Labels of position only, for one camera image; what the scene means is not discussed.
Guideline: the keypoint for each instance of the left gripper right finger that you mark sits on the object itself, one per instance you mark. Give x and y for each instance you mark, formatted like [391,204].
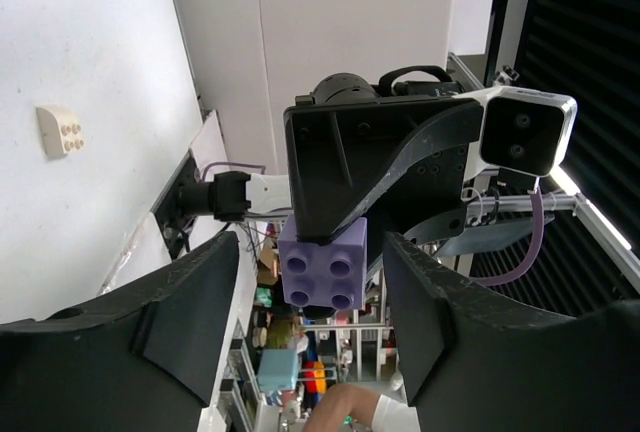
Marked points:
[475,360]

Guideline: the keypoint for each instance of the person forearm in background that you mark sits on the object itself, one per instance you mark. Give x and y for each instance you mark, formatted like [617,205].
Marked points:
[369,408]

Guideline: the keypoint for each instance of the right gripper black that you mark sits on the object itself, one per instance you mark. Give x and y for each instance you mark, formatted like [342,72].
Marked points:
[349,142]

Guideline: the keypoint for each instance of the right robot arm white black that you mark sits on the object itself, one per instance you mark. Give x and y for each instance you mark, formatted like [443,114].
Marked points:
[431,187]

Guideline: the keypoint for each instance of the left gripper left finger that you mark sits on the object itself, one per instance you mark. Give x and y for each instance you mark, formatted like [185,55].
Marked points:
[143,357]

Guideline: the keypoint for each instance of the cream lego brick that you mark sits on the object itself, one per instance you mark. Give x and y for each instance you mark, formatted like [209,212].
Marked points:
[60,130]

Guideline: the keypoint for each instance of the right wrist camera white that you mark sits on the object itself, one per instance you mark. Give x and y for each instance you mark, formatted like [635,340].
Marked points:
[524,130]

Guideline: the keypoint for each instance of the purple square lego brick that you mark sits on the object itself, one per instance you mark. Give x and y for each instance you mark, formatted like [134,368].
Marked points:
[331,275]

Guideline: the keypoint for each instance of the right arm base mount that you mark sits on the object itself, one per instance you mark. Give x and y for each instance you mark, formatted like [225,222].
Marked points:
[174,226]

